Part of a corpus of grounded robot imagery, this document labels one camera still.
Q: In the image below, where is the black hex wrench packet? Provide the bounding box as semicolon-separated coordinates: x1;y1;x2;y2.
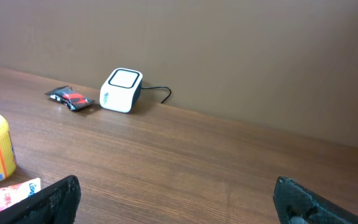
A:
46;86;94;111

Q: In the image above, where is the black scanner cable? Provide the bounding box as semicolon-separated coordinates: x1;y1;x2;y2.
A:
140;85;173;105

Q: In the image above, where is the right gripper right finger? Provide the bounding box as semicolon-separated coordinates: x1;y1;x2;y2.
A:
273;176;358;224

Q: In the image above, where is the red snack packet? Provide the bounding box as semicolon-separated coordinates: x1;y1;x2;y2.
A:
0;178;41;211

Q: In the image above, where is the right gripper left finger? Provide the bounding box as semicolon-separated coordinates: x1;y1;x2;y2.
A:
0;175;81;224

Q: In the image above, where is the white barcode scanner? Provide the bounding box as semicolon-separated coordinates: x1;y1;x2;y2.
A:
99;68;143;113

